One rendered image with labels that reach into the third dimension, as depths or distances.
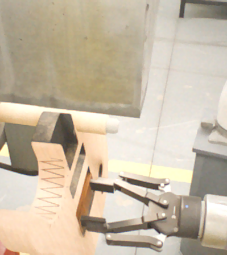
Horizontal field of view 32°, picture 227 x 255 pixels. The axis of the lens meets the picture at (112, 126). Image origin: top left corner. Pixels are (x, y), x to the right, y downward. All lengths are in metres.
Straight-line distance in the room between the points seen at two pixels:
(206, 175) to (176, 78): 1.78
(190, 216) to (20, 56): 0.41
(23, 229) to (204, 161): 1.09
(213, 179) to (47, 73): 1.21
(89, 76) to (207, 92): 2.73
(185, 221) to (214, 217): 0.05
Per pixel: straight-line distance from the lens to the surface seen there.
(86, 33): 0.38
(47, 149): 0.56
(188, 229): 0.70
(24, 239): 0.50
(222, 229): 0.69
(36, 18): 0.39
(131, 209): 2.15
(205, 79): 3.27
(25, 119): 0.65
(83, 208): 0.72
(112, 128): 0.61
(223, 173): 1.53
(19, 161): 1.03
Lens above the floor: 1.63
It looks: 38 degrees down
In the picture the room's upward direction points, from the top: straight up
